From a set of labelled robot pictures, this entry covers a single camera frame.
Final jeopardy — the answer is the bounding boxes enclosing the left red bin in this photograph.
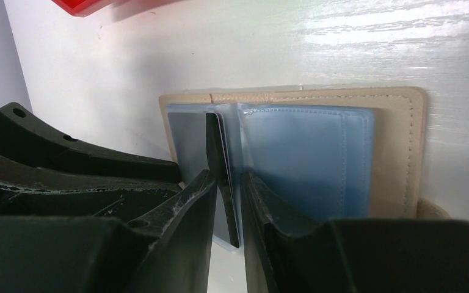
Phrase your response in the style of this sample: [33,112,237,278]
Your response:
[50,0,179,18]

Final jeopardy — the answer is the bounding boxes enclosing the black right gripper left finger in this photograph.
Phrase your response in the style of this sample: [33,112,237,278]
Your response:
[0,170,217,292]

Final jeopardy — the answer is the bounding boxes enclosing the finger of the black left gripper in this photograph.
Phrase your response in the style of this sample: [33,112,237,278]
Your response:
[0,102,182,183]
[0,155,181,220]

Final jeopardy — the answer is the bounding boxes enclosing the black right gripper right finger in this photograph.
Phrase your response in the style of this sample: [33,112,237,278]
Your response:
[241,172,469,292]

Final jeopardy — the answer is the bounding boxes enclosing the beige card holder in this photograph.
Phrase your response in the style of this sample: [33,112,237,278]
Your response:
[158,86,452,253]

